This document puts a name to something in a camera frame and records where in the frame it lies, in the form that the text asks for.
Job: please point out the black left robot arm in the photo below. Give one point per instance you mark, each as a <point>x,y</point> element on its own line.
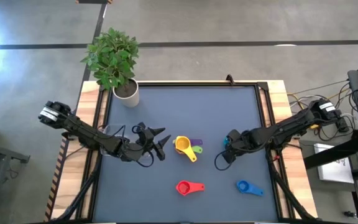
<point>82,130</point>

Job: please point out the clear plastic basket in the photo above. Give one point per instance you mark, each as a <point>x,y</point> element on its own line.
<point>110,127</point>

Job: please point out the white paper box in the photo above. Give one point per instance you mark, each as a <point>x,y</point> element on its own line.
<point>334,168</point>

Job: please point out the black aluminium table frame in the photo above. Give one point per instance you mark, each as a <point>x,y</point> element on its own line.
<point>197,84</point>

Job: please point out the small black floor object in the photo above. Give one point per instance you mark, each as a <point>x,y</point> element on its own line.
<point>349,214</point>

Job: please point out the purple measuring cup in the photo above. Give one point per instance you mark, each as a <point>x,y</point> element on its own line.
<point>196,142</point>

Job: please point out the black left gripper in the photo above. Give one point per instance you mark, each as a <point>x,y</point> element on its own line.
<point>138,147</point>

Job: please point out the teal measuring cup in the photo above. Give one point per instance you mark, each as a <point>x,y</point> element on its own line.
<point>226,141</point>

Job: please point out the red measuring cup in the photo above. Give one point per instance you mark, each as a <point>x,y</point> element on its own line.
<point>183,188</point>

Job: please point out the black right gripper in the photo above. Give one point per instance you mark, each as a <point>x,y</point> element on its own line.
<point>241,141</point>

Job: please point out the black table clamp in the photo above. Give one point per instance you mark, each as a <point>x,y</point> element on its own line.
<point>229,79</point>

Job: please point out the white plant pot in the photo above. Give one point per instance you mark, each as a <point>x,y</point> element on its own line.
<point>130,98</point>

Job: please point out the black power strip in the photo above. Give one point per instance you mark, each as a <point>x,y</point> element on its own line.
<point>342,124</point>

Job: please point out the yellow measuring cup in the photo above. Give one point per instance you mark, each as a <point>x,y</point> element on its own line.
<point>183,144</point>

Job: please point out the green leafy plant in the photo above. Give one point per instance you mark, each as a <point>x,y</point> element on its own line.
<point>112,59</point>

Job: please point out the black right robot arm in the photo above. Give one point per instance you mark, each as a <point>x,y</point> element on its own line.
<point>284,127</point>

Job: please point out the blue measuring cup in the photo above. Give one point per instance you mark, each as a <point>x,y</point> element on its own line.
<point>244,186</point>

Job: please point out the yellow black hazard tape strip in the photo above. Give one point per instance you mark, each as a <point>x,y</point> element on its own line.
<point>56,180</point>

